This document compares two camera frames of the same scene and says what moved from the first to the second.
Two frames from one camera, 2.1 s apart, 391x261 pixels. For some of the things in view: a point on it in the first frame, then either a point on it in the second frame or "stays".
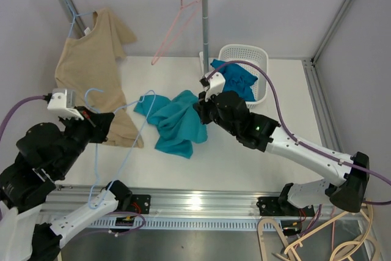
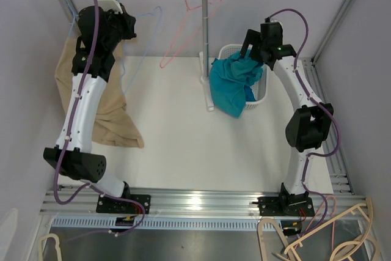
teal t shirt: [177, 120] -> [229, 75]
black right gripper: [202, 106] -> [252, 38]
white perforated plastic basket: [255, 58] stays
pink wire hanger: [180, 28] -> [189, 8]
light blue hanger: [97, 175] -> [159, 8]
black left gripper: [99, 123] -> [128, 21]
